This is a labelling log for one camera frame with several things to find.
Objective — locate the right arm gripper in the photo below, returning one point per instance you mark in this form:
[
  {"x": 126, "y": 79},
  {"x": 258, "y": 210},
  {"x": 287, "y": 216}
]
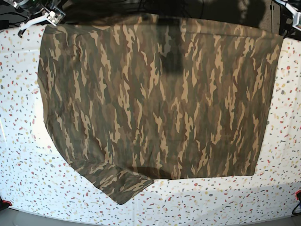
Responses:
[{"x": 43, "y": 18}]

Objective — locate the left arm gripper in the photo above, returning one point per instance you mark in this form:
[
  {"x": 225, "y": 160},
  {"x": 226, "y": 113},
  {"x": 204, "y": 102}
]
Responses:
[{"x": 291, "y": 6}]

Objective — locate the camouflage T-shirt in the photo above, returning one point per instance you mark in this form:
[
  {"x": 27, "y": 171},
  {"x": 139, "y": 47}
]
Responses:
[{"x": 145, "y": 97}]

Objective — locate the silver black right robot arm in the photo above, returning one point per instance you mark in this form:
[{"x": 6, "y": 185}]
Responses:
[{"x": 38, "y": 11}]

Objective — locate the red clamp right corner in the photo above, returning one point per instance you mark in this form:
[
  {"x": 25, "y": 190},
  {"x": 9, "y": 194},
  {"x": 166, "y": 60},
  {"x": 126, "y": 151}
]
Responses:
[{"x": 298, "y": 195}]

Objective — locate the red clamp corner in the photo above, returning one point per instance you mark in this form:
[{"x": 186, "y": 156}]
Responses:
[
  {"x": 4, "y": 204},
  {"x": 298, "y": 195}
]

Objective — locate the red clamp left corner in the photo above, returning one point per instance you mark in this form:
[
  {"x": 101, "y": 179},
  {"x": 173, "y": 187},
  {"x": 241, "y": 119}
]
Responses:
[{"x": 4, "y": 204}]

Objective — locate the green wrist camera board left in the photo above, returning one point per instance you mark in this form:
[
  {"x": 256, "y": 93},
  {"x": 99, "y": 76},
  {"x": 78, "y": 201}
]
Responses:
[{"x": 297, "y": 22}]

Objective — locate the green wrist camera board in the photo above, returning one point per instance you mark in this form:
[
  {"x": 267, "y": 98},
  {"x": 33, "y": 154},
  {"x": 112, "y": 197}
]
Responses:
[
  {"x": 56, "y": 16},
  {"x": 297, "y": 22}
]

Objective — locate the green wrist camera board right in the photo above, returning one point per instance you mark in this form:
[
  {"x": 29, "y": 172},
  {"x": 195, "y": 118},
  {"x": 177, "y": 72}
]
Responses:
[{"x": 56, "y": 16}]

